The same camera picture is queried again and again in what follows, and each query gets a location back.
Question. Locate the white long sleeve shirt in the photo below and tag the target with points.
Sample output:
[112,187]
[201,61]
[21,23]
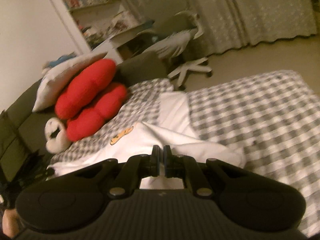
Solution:
[173,129]

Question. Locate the person's hand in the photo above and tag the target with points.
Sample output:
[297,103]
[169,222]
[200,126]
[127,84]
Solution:
[11,223]

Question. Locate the white plush toy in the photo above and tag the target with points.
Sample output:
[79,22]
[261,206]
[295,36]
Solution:
[56,136]

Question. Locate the upper red plush cushion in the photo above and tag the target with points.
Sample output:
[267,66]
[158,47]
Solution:
[84,88]

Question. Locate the grey star patterned curtain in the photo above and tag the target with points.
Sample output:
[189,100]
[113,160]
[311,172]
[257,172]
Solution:
[230,24]

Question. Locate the white grey pillow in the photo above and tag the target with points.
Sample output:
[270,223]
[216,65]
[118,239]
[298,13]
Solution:
[55,80]

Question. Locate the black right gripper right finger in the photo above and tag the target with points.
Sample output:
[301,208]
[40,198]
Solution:
[187,169]

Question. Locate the grey white checkered bedsheet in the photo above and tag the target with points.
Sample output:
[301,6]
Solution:
[267,124]

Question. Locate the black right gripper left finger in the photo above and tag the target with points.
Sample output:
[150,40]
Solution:
[131,173]

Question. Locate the red plush cushion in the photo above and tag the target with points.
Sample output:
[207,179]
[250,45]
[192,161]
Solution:
[100,110]
[84,88]

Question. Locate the blue plush toy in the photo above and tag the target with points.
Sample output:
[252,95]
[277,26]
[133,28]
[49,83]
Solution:
[61,59]

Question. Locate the lower red plush cushion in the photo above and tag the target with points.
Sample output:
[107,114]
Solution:
[100,110]

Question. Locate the grey white office chair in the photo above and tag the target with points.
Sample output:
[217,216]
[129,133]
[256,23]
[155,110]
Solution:
[174,28]

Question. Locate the white desk with shelves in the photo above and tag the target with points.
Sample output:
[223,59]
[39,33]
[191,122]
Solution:
[100,25]

